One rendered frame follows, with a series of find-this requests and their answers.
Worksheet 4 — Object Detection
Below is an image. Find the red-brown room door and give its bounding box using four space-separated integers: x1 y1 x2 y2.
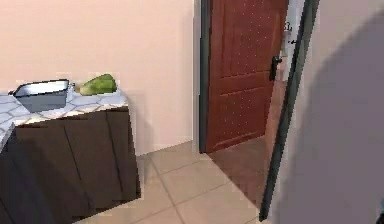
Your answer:
204 0 290 154

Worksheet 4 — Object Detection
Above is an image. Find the green lettuce head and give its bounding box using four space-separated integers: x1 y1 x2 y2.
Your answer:
75 73 118 97

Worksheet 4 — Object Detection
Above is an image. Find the dark brown kitchen cabinet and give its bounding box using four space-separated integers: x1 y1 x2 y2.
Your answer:
0 89 142 224

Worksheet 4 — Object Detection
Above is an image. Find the grey rectangular baking pan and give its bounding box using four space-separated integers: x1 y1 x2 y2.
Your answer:
8 78 73 114

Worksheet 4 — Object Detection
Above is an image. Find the black door handle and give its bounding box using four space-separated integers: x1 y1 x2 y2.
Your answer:
269 55 283 82

